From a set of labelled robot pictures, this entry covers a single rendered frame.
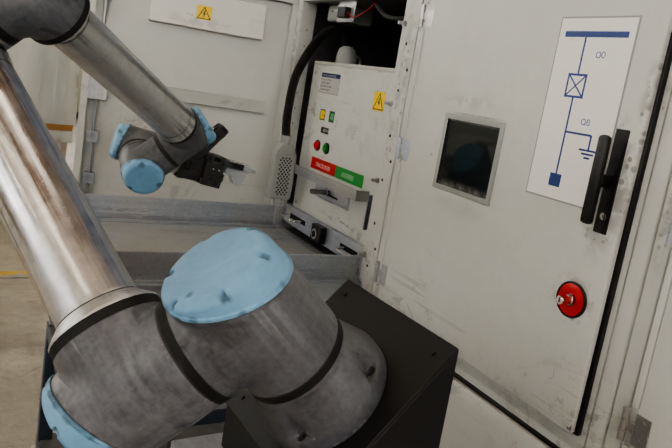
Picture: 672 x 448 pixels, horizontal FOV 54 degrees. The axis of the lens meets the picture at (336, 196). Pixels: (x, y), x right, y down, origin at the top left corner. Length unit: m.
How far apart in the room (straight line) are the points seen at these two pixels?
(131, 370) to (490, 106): 0.82
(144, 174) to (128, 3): 0.75
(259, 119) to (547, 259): 1.26
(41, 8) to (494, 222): 0.85
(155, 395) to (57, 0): 0.62
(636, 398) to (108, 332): 0.74
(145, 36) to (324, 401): 1.51
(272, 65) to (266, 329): 1.50
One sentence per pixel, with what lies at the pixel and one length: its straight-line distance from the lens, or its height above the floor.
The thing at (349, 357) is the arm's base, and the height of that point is 0.99.
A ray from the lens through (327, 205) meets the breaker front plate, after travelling 1.93.
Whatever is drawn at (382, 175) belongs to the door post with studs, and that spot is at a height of 1.13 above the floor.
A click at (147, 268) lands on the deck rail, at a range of 1.48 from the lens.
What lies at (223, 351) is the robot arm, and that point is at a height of 1.01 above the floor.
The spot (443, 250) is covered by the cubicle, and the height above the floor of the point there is 1.03.
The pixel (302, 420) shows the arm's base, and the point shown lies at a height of 0.91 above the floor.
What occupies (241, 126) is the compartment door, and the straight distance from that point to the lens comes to 2.17.
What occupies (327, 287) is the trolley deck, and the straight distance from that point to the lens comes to 1.62.
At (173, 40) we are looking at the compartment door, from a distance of 2.14.
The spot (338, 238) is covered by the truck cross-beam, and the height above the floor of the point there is 0.91.
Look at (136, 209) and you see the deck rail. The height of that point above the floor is 0.88.
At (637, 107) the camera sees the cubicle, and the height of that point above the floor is 1.37.
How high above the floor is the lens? 1.33
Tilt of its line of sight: 9 degrees down
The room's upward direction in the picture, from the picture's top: 9 degrees clockwise
